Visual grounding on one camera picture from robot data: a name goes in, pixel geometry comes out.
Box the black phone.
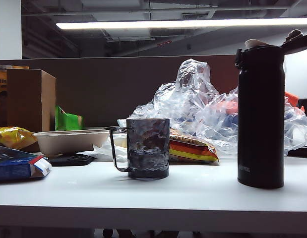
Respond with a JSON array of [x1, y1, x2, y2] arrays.
[[49, 153, 96, 167]]

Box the yellow printed box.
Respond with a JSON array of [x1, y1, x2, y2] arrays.
[[0, 64, 30, 127]]

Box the orange prawn cracker snack bag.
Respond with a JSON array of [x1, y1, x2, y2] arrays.
[[169, 128, 220, 166]]

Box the brown desk partition panel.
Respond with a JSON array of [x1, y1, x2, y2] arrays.
[[0, 55, 240, 129]]

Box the ceiling air vent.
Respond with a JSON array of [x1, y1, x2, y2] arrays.
[[182, 12, 209, 20]]

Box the dark marbled metal mug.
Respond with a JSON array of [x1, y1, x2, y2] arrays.
[[109, 118, 171, 179]]

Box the black thermos flask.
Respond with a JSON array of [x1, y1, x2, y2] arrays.
[[234, 29, 307, 189]]

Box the beige paper pulp bowl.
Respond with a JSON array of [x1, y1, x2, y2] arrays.
[[33, 129, 111, 157]]

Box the clear crumpled plastic bag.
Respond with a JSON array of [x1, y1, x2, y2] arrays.
[[117, 58, 307, 156]]

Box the yellow snack bag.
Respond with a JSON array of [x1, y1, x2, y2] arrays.
[[0, 126, 38, 151]]

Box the blue box with white flap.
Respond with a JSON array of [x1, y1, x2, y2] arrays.
[[0, 144, 53, 183]]

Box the long fluorescent ceiling light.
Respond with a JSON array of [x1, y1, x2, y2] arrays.
[[55, 17, 307, 30]]

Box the black flat object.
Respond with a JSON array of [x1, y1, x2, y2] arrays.
[[287, 142, 307, 157]]

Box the green snack packet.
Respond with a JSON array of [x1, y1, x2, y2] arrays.
[[55, 105, 84, 131]]

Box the white plastic bag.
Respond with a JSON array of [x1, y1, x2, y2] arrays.
[[78, 135, 128, 162]]

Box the brown cardboard box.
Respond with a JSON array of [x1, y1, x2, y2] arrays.
[[6, 68, 57, 133]]

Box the orange object behind bag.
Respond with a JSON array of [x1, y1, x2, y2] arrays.
[[284, 91, 305, 112]]

